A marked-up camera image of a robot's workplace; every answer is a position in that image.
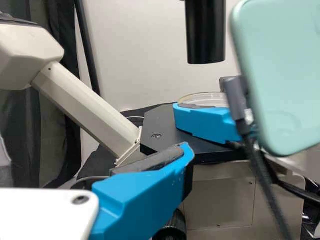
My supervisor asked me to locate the petri dish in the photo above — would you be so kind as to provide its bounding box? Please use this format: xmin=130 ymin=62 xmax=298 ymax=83
xmin=177 ymin=91 xmax=229 ymax=109

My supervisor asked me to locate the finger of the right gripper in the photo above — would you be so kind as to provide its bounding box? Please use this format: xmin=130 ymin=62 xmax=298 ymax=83
xmin=172 ymin=101 xmax=251 ymax=145

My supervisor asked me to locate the black cable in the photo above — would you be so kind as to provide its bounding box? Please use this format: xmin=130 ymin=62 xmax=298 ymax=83
xmin=221 ymin=76 xmax=295 ymax=240

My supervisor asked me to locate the right wrist camera phone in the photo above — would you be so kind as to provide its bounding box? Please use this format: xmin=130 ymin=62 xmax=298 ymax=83
xmin=219 ymin=0 xmax=320 ymax=159

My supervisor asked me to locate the cream microscope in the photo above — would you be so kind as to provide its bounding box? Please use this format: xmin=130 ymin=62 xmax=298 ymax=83
xmin=0 ymin=0 xmax=312 ymax=240

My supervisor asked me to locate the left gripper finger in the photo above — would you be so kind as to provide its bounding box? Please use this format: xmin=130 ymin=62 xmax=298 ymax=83
xmin=88 ymin=141 xmax=196 ymax=240

